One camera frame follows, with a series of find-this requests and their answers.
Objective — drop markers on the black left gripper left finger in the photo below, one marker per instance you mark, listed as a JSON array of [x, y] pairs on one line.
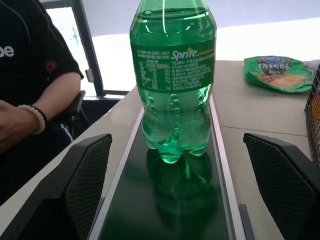
[[82, 180]]

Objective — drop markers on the black chair armrest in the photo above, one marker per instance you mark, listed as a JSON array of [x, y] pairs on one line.
[[75, 110]]

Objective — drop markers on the person in black shirt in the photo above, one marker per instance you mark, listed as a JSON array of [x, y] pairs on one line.
[[32, 75]]

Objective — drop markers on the green Sprite plastic bottle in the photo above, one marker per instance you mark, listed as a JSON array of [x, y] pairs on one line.
[[172, 82]]

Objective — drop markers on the dark window frame post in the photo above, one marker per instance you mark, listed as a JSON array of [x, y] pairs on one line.
[[87, 50]]

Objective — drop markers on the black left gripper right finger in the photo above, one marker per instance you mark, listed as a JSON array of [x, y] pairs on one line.
[[282, 180]]

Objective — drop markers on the person's bare hand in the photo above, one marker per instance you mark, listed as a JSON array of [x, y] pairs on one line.
[[15, 125]]

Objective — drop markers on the green snack chip bag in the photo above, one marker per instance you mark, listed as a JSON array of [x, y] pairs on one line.
[[277, 75]]

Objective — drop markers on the dark green conveyor belt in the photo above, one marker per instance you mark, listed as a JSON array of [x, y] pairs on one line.
[[165, 195]]

